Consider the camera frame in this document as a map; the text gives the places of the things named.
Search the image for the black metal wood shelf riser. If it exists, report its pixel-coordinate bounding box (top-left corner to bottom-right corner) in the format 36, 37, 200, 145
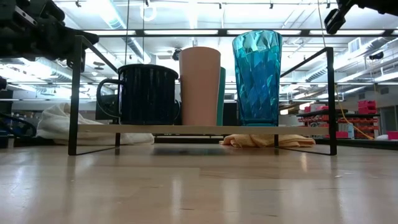
67, 34, 338, 156

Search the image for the peach orange plastic cup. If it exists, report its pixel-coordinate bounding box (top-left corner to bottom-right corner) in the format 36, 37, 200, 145
178, 46, 221, 127

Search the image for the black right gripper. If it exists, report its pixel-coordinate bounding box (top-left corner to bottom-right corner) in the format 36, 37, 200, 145
337, 0, 379, 15

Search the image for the teal faceted plastic tumbler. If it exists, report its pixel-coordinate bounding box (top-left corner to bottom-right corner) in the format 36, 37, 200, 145
231, 29, 283, 128

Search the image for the white cloth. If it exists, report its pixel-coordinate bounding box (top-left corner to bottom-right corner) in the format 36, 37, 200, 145
35, 102, 155, 146

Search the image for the rack of red bins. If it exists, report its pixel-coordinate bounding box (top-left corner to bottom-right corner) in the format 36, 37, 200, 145
297, 99, 382, 140

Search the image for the yellow cloth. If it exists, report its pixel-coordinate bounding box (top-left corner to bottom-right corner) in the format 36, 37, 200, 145
219, 133, 317, 149

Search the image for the black metal frame shelf rack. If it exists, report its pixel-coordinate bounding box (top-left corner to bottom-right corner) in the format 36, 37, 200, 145
29, 28, 398, 146

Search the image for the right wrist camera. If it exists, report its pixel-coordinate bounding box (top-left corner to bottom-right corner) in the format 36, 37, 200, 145
323, 7, 348, 35

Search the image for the green plastic cup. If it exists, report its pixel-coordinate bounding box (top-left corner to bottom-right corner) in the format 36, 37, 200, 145
216, 67, 227, 127

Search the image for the yellow hanging cable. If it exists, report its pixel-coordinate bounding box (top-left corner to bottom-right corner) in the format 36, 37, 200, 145
316, 0, 375, 141

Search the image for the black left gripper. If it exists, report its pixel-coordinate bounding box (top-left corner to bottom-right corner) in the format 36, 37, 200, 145
0, 0, 100, 73

